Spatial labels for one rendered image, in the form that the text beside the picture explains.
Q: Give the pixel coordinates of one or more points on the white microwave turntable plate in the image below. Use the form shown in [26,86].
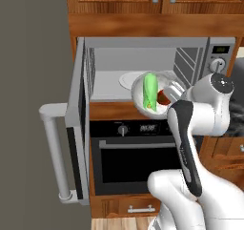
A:
[127,79]

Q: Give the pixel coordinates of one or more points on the grey microwave oven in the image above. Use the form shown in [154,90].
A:
[139,54]

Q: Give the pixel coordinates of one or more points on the grey microwave door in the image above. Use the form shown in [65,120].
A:
[77,122]

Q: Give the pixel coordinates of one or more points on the red tomato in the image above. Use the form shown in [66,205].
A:
[162,98]

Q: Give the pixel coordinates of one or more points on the black built-in oven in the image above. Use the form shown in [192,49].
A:
[133,163]

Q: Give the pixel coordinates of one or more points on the white bowl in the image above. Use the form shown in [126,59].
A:
[138,95]

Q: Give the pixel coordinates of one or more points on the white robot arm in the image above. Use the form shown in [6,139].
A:
[219,113]

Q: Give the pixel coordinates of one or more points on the grey oven knob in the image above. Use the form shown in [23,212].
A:
[122,130]

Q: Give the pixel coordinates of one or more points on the wooden base cupboard run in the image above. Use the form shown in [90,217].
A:
[227,157]

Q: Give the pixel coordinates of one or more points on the wooden drawer front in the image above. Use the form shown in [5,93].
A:
[108,205]

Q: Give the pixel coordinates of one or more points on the round grey microwave button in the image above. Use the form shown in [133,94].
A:
[218,64]

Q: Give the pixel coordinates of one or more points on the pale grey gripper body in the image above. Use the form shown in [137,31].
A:
[174,92]

